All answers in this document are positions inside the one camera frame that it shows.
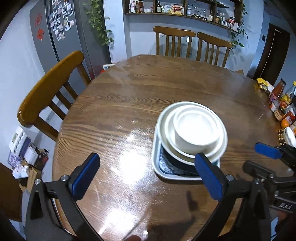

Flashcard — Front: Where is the red lid jar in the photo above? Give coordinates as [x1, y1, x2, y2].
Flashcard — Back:
[285, 109, 295, 126]

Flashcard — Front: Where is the wooden chair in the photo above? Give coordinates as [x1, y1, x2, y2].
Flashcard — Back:
[153, 26, 196, 58]
[196, 32, 232, 67]
[17, 51, 91, 141]

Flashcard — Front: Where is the large white bowl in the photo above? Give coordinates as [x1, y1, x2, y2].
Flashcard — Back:
[156, 101, 229, 166]

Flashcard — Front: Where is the small white ramekin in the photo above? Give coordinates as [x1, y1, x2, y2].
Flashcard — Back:
[173, 105, 223, 155]

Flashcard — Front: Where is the orange fruit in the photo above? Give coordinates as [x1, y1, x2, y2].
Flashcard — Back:
[280, 118, 290, 128]

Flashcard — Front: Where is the medium white bowl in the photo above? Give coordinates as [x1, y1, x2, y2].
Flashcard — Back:
[164, 104, 226, 159]

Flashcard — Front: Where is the yellow cap oil bottle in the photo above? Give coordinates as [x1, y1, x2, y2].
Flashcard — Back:
[280, 81, 296, 113]

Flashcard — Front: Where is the back right wooden chair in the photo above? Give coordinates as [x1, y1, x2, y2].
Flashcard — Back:
[196, 32, 232, 67]

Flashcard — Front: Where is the yellow snack bag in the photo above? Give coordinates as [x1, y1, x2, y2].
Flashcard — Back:
[256, 78, 274, 95]

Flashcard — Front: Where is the patterned dish on trivet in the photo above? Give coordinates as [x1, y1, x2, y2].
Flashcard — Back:
[283, 127, 296, 148]

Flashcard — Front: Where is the cardboard box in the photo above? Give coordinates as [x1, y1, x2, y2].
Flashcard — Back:
[236, 69, 244, 75]

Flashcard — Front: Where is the dark wooden wall shelf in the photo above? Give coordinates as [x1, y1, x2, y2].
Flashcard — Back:
[123, 1, 246, 33]

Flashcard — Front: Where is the wooden bead trivet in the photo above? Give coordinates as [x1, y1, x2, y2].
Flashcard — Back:
[277, 128, 286, 146]

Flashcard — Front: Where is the red sauce bottle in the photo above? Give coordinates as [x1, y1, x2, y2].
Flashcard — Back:
[269, 78, 286, 105]

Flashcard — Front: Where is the dark sauce jar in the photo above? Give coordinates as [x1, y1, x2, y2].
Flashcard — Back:
[274, 108, 285, 121]

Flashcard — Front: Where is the dark wooden door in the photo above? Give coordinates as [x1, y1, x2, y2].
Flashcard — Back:
[253, 24, 290, 85]

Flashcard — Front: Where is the right green vine plant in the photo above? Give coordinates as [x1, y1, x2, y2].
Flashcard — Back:
[230, 1, 248, 50]

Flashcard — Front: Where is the white power strip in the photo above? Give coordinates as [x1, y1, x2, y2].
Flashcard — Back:
[103, 64, 115, 71]

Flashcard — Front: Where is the blue square plate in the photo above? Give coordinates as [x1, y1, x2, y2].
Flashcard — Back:
[159, 146, 199, 177]

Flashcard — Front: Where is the hanging green vine plant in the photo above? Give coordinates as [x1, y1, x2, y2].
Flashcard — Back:
[84, 0, 114, 46]

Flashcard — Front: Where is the back left wooden chair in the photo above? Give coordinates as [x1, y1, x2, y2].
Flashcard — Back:
[153, 26, 196, 58]

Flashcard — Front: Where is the grey refrigerator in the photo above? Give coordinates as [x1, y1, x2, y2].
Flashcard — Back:
[30, 1, 111, 79]

